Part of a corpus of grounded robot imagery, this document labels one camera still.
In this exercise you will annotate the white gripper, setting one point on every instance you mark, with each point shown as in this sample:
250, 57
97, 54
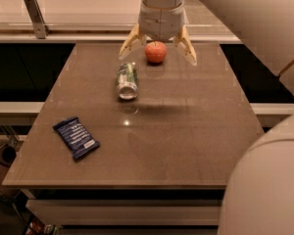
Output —
161, 23

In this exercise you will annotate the green soda can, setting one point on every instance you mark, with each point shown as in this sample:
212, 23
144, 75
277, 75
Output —
127, 81

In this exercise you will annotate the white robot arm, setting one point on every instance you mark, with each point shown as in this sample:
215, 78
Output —
259, 196

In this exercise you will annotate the red apple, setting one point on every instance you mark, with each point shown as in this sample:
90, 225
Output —
155, 52

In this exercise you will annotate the blue snack bar wrapper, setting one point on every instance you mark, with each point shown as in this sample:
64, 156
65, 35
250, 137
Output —
77, 138

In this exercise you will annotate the dark round bin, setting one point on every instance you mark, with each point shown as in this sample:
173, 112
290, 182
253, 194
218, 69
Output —
7, 156

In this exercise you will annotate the white drawer under table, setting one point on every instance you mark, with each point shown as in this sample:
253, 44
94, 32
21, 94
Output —
124, 212

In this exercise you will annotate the left metal railing bracket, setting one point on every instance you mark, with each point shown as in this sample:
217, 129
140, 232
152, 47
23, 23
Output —
39, 27

